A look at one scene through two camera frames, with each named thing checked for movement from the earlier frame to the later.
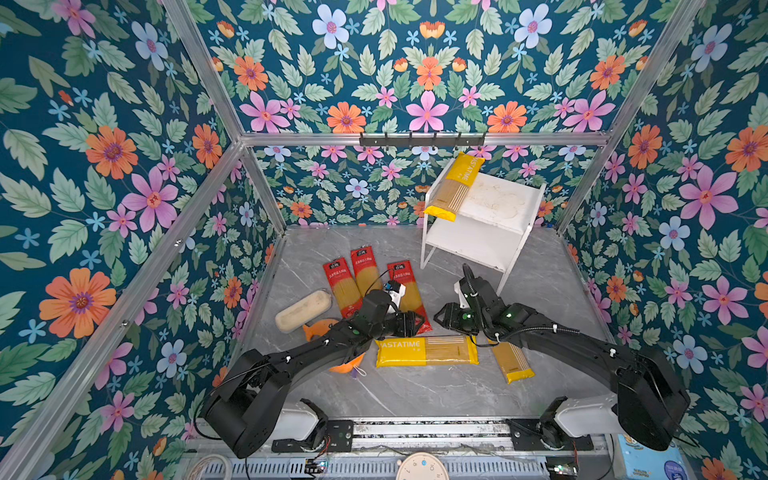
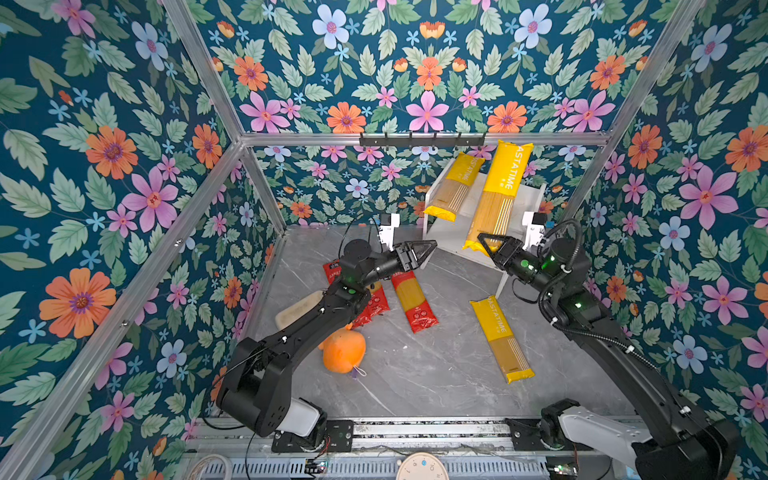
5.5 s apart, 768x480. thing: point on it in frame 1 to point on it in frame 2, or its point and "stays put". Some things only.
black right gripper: x=449 y=317 to x=509 y=255
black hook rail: x=422 y=142 stays put
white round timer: x=422 y=466 stays put
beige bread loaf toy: x=301 y=312 stays put
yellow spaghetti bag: x=512 y=362 stays put
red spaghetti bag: x=402 y=272 stays put
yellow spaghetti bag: x=426 y=352 to x=493 y=211
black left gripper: x=410 y=327 to x=406 y=258
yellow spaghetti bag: x=451 y=192 stays put
